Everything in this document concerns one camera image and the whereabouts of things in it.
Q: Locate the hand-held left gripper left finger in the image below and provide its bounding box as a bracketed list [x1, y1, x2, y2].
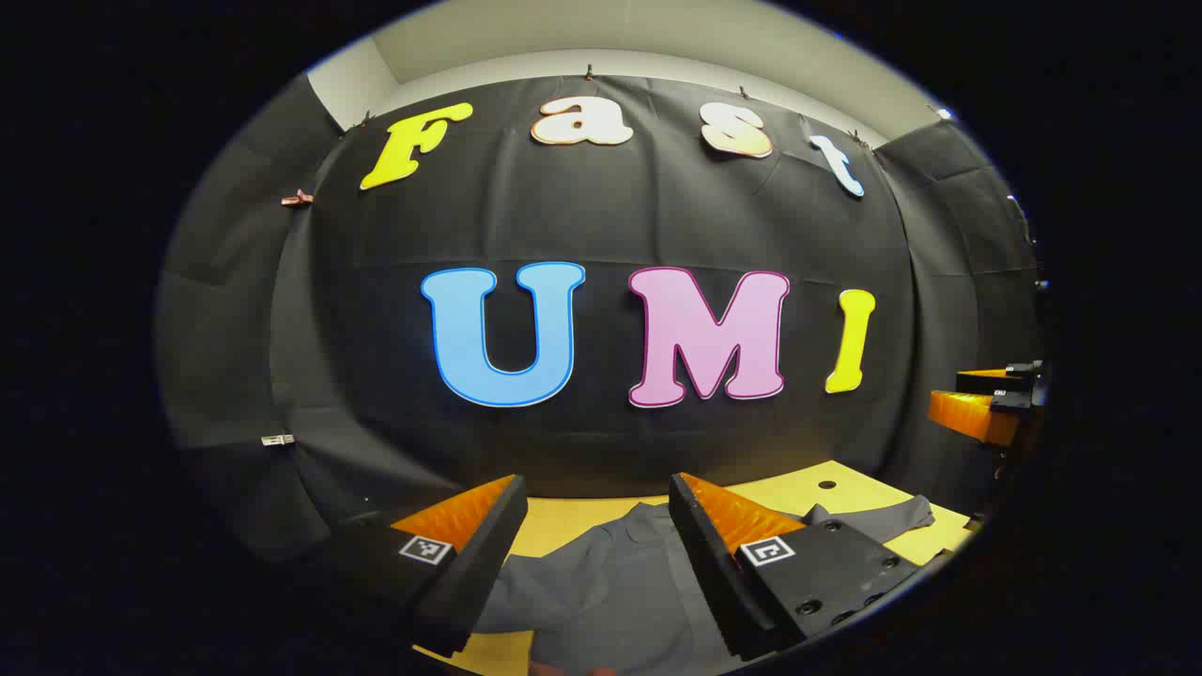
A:
[324, 474, 529, 658]

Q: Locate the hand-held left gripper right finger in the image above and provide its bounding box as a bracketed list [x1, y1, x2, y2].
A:
[669, 472, 926, 663]

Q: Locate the grey button-up shirt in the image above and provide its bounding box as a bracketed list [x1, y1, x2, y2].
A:
[470, 495, 937, 676]

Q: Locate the black backdrop cloth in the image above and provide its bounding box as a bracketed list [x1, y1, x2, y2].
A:
[155, 73, 1048, 564]

